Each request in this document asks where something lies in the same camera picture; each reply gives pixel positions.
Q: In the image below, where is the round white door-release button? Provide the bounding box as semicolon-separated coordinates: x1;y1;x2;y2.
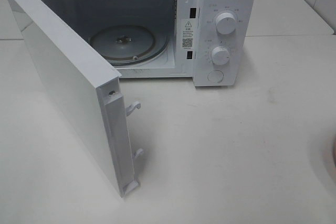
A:
207;70;224;83

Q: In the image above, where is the white timer knob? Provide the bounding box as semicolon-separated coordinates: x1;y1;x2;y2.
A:
211;46;230;66

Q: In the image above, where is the white power knob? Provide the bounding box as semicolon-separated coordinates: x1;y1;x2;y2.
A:
215;10;237;35

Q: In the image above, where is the pink round plate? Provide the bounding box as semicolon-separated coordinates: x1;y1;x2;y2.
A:
331;138;336;166

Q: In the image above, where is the glass microwave turntable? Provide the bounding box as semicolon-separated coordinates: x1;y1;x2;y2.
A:
89;25;169;66

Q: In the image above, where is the white microwave oven body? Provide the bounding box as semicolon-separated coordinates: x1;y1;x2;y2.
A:
41;0;254;87

